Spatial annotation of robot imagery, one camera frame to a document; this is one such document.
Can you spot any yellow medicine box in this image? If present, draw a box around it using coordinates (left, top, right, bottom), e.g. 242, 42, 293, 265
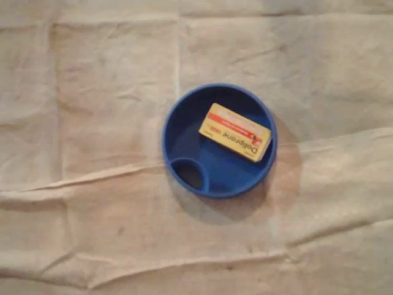
198, 103, 273, 163

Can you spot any blue plastic bowl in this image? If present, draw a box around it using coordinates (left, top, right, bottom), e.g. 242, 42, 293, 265
161, 82, 279, 200

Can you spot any white creased cloth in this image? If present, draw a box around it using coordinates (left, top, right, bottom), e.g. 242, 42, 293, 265
0, 0, 393, 295

